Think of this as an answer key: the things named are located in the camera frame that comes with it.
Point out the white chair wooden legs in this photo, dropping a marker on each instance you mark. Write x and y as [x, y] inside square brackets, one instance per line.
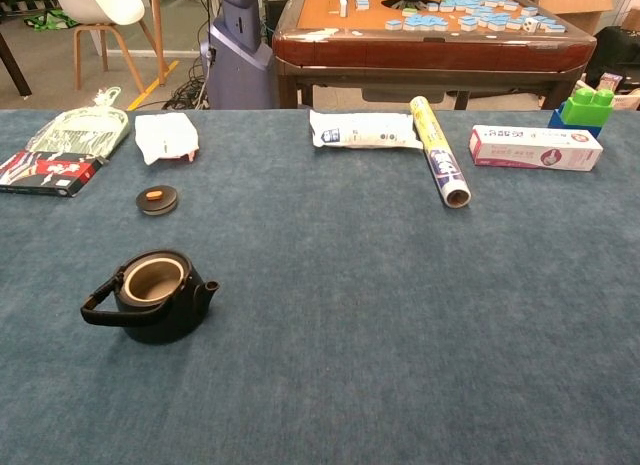
[95, 5]

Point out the dark furniture leg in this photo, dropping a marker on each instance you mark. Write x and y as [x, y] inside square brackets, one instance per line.
[12, 65]

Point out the black red flat box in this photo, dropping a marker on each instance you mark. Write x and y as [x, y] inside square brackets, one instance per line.
[45, 172]

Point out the wooden pole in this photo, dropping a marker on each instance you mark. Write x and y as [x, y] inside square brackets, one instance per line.
[158, 35]

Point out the blue toy building block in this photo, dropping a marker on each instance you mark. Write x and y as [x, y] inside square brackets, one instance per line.
[556, 120]

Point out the green bag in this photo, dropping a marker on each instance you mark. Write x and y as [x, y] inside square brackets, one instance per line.
[50, 21]

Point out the cardboard box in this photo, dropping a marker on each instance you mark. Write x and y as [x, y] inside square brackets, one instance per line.
[575, 5]

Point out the white face mahjong tile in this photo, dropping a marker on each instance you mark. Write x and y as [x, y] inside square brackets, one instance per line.
[532, 25]

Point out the cling film roll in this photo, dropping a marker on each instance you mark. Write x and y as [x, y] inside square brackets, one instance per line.
[440, 155]

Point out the blue grey machine base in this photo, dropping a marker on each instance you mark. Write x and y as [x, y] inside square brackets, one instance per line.
[235, 70]

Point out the small printed box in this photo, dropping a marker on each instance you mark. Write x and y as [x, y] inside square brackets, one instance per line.
[610, 81]

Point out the black lid orange knob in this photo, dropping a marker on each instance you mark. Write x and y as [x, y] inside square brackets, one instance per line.
[157, 205]

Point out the blue felt table cover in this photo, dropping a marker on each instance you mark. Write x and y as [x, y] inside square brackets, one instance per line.
[350, 310]

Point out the white pink toothpaste box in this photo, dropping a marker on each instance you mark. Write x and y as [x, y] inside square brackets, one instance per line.
[530, 150]

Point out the brown mahjong table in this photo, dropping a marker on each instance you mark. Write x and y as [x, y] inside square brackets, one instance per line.
[425, 55]

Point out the black bag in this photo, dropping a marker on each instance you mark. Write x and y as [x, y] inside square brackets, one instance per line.
[615, 50]

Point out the white pouch blue print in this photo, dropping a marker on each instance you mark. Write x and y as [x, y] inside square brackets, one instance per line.
[360, 132]

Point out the green toy building block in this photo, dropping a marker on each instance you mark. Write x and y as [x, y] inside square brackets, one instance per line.
[585, 110]

